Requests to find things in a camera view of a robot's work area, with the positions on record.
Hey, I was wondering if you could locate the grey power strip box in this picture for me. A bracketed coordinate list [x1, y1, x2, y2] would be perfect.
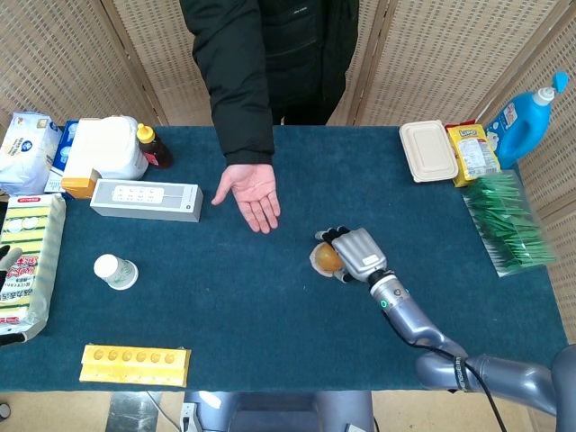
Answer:
[89, 178, 204, 223]

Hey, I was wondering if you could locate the person's black jacket torso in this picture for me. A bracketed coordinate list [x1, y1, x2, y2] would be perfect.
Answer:
[258, 0, 361, 127]

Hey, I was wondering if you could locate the yellow snack bag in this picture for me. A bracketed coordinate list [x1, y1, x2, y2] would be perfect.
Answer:
[445, 120, 501, 188]

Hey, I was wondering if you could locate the white floor power socket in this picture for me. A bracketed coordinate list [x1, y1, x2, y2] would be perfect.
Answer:
[179, 402, 198, 431]

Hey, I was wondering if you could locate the blue and white carton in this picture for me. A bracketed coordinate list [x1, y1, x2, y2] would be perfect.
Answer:
[44, 119, 80, 194]

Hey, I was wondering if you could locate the blue detergent bottle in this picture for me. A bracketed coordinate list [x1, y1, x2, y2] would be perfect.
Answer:
[485, 70, 571, 171]

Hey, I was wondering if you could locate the beige lidded lunch box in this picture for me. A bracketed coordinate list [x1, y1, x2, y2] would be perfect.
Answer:
[399, 120, 459, 184]

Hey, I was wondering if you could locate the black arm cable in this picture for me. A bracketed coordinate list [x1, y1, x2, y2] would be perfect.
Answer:
[382, 310, 510, 432]

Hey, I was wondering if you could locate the yellow wooden block with holes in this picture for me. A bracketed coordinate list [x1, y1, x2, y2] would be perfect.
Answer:
[79, 344, 193, 388]

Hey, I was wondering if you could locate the honey bottle yellow cap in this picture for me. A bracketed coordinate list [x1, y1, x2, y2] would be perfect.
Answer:
[136, 122, 175, 170]

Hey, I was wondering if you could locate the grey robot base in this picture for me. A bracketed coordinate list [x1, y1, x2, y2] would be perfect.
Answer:
[184, 390, 375, 432]

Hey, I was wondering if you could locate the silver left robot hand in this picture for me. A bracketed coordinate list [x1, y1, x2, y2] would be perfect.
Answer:
[0, 245, 27, 348]

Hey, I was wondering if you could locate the white paper cup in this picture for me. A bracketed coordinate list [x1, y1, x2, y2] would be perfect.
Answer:
[93, 254, 140, 292]

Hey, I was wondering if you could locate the person's black-sleeved right arm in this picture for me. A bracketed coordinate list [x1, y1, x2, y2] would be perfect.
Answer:
[179, 0, 275, 167]

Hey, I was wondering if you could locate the person's bare right hand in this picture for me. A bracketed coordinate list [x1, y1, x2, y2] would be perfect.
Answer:
[211, 164, 283, 235]

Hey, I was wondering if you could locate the white plastic jug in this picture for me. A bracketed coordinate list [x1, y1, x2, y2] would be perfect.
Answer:
[62, 115, 150, 182]

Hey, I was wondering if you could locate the yellow green sponge pack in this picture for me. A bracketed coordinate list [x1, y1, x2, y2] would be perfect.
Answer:
[0, 193, 68, 343]

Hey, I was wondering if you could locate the white tissue pack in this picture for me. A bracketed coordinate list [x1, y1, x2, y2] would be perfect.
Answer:
[0, 111, 63, 197]

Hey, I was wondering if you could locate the small orange box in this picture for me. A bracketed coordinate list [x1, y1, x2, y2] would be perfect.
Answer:
[60, 168, 104, 200]

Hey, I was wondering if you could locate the dark blue table cloth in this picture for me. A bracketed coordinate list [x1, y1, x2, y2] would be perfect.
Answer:
[0, 124, 569, 392]

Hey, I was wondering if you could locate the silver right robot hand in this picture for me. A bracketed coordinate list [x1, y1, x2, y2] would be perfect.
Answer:
[314, 227, 389, 284]

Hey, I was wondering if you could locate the green sachet pack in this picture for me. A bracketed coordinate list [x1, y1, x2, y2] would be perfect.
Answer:
[462, 170, 557, 278]

